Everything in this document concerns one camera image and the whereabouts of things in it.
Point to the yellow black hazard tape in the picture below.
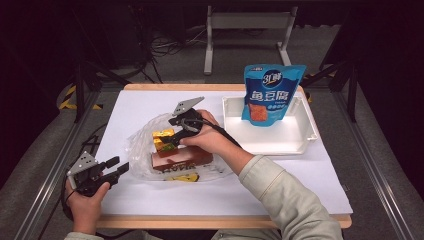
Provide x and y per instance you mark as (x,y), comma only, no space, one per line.
(68,100)

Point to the yellow carton box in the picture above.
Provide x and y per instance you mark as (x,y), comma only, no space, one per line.
(162,133)

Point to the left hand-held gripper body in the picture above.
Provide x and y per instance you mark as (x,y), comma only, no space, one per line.
(83,170)

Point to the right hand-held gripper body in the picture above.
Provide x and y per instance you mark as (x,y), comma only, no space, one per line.
(188,120)

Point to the white plastic bin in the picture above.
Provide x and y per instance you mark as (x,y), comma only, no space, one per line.
(283,140)

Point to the white table mat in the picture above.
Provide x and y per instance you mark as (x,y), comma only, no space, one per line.
(200,200)

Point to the white metal stand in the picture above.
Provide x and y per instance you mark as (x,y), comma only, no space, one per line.
(250,20)

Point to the person's left hand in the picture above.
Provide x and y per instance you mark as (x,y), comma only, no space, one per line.
(85,210)

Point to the blue snack pouch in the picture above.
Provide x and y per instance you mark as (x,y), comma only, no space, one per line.
(273,93)

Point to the copper brown long box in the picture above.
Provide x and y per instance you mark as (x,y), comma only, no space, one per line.
(180,161)

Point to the clear plastic smiley bag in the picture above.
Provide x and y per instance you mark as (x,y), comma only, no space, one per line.
(140,156)

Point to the aluminium floor rail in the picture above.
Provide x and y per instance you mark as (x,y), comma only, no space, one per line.
(373,166)
(50,180)

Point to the person's right hand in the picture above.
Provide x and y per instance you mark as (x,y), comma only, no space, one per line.
(210,136)

